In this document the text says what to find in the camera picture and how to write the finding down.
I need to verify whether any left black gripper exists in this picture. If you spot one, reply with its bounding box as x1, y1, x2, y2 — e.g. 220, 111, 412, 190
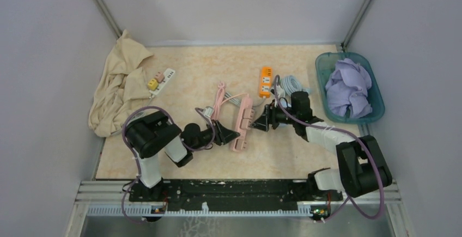
190, 119, 241, 152

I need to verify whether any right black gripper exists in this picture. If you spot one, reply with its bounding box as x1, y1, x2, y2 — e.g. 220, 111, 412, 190
250, 99, 298, 132

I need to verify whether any orange power strip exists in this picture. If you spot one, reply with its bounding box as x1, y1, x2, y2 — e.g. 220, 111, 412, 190
258, 66, 272, 99

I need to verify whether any pink power strip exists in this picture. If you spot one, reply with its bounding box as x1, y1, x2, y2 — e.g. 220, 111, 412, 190
230, 95, 253, 152

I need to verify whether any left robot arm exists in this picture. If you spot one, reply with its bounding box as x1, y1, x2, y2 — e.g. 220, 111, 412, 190
122, 111, 240, 201

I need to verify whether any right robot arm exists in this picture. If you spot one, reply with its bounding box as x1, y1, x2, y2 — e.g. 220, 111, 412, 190
251, 91, 393, 200

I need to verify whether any yellow USB charger plug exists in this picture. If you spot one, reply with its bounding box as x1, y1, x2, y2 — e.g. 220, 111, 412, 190
147, 78, 159, 91

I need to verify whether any white power strip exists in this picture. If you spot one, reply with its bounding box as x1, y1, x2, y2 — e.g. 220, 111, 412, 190
149, 68, 176, 98

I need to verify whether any lavender cloth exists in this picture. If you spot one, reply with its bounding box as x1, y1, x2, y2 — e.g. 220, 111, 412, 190
325, 58, 373, 119

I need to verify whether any pink charger on white strip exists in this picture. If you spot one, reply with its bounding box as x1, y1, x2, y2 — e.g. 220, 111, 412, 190
154, 72, 165, 83

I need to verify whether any teal plastic basket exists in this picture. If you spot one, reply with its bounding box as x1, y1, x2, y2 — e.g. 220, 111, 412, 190
315, 52, 385, 125

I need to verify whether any beige cloth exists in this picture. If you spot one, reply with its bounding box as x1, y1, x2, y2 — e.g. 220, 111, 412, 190
88, 30, 154, 138

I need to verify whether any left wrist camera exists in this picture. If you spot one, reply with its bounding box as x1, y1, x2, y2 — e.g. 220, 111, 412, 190
202, 106, 215, 120

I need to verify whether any coiled light blue socket cable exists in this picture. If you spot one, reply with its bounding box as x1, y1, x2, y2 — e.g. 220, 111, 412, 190
279, 75, 312, 97

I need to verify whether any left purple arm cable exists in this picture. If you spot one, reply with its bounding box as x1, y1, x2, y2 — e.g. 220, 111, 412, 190
120, 106, 217, 224

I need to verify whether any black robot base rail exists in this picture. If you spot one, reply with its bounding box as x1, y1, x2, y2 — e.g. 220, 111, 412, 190
129, 179, 343, 212

